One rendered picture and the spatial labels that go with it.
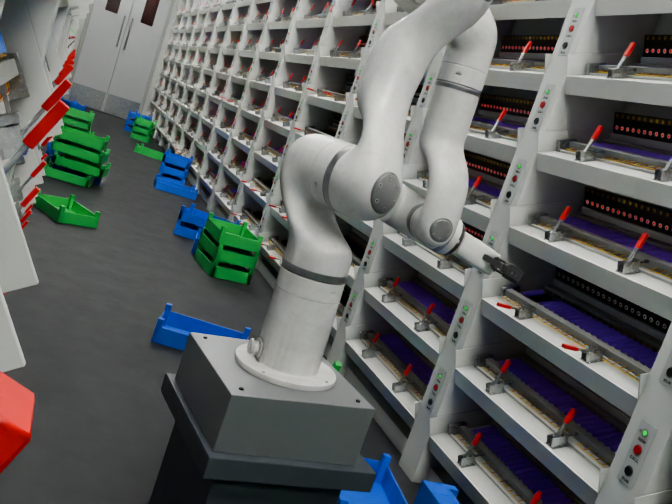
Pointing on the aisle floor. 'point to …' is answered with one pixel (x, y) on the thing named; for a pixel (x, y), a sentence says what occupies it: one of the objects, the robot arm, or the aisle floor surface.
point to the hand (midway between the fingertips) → (505, 269)
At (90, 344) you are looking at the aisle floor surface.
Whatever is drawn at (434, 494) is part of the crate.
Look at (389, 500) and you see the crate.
